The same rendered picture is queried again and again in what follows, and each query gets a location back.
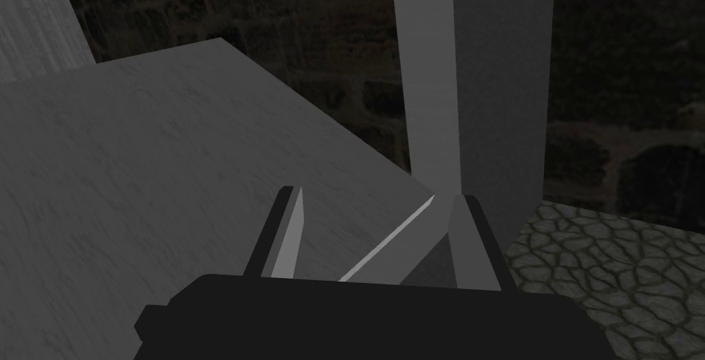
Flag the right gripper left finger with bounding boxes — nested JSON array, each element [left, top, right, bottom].
[[244, 185, 305, 281]]

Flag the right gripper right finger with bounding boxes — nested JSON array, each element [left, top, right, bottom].
[[447, 194, 519, 293]]

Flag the grey table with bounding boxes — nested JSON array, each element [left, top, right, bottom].
[[0, 37, 454, 360]]

